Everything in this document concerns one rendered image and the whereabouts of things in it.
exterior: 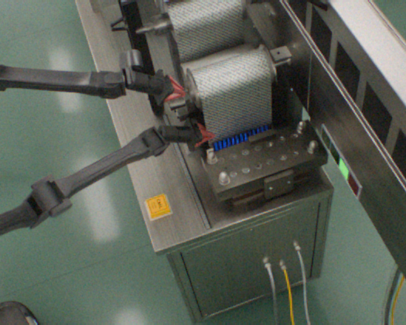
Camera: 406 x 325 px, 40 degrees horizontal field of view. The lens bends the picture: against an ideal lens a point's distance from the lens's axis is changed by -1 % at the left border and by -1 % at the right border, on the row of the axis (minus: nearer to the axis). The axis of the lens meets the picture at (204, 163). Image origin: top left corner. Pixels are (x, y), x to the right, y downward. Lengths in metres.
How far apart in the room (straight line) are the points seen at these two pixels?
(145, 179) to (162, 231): 0.23
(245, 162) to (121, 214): 1.31
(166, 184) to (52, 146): 1.54
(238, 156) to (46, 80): 0.68
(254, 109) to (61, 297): 1.53
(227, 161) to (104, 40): 0.96
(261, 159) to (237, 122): 0.15
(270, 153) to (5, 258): 1.74
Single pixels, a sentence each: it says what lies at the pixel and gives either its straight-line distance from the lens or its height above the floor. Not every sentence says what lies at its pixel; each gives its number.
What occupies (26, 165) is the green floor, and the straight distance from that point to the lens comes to 3.45.
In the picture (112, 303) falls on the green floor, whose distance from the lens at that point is 2.87.
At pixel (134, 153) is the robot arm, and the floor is 1.22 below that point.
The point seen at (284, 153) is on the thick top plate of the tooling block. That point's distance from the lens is 1.92.
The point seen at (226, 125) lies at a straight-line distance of 1.91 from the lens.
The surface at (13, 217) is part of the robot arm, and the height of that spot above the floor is 1.32.
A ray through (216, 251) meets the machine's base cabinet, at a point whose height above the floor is 0.73.
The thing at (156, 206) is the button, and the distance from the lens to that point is 1.97.
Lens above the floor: 2.60
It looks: 55 degrees down
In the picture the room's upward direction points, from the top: 11 degrees counter-clockwise
